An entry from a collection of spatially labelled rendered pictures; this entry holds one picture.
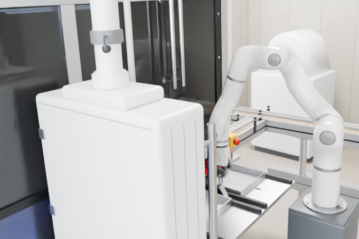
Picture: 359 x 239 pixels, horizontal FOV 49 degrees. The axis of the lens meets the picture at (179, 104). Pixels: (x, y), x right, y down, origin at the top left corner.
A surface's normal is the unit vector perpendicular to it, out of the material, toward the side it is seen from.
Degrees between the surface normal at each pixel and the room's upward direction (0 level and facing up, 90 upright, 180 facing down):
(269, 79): 90
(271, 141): 90
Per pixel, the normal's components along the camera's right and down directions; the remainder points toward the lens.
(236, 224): -0.04, -0.96
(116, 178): -0.64, 0.22
